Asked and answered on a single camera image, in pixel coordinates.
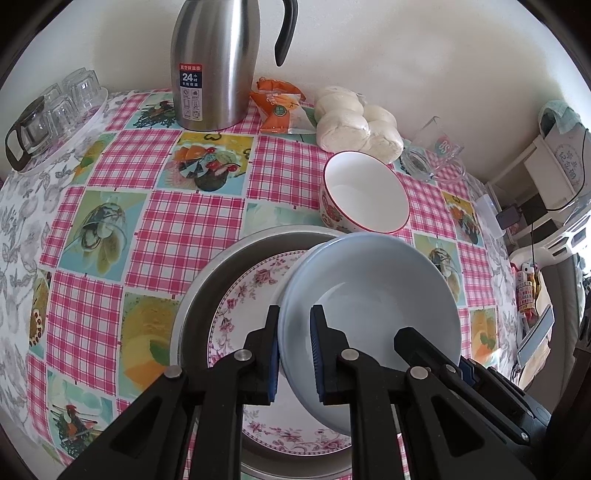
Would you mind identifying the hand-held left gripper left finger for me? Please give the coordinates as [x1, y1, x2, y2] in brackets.
[58, 305, 281, 480]

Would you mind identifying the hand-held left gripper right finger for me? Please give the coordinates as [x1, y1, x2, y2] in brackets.
[309, 305, 527, 480]

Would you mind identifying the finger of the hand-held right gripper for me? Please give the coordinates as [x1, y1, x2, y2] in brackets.
[459, 357, 550, 430]
[394, 327, 531, 445]

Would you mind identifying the floral rimmed white plate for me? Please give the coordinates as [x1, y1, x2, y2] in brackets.
[208, 250, 354, 455]

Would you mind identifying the pale blue bowl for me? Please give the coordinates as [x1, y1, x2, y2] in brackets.
[277, 232, 462, 437]

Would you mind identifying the round steel pan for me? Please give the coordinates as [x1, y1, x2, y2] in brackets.
[175, 225, 365, 480]

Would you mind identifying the smartphone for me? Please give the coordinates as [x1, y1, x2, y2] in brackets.
[517, 305, 555, 367]

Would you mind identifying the roll of snack packets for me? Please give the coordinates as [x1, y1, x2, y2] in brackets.
[515, 263, 541, 324]

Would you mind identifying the white power bank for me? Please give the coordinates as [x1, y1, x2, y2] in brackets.
[473, 194, 506, 238]

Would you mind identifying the black charger plug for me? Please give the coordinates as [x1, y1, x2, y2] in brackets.
[496, 206, 522, 229]

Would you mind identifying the pink checked fruit tablecloth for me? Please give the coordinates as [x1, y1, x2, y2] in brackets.
[25, 90, 513, 480]

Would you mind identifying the strawberry print white bowl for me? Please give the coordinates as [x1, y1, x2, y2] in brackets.
[318, 151, 411, 234]

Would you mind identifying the clear glass mug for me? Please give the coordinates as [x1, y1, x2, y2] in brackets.
[401, 116, 466, 182]

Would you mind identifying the white shelf unit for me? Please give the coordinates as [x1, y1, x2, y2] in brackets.
[489, 134, 591, 250]

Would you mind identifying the bag of steamed buns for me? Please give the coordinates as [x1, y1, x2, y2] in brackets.
[315, 86, 404, 164]

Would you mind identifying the orange snack packet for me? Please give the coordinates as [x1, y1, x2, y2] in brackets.
[249, 77, 319, 136]

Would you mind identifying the teal cloth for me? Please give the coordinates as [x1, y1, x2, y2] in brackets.
[540, 100, 580, 134]

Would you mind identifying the white round tray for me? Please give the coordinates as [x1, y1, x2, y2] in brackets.
[18, 90, 110, 177]

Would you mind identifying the stainless steel thermos jug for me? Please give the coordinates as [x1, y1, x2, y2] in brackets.
[171, 0, 298, 131]

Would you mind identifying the clear glass cup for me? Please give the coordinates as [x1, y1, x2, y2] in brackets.
[62, 68, 101, 110]
[45, 85, 78, 136]

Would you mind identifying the glass teapot with black handle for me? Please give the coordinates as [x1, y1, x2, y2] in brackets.
[4, 99, 52, 174]

